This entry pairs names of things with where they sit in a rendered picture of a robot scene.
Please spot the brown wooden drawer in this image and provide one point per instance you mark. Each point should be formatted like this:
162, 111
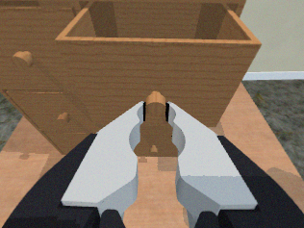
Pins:
156, 128
156, 144
133, 52
66, 141
47, 107
29, 55

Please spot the brown wooden chest of drawers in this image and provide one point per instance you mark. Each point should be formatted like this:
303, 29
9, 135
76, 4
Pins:
235, 5

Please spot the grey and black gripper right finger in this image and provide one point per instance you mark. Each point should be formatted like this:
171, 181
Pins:
214, 175

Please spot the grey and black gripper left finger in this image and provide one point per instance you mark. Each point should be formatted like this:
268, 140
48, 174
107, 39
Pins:
98, 174

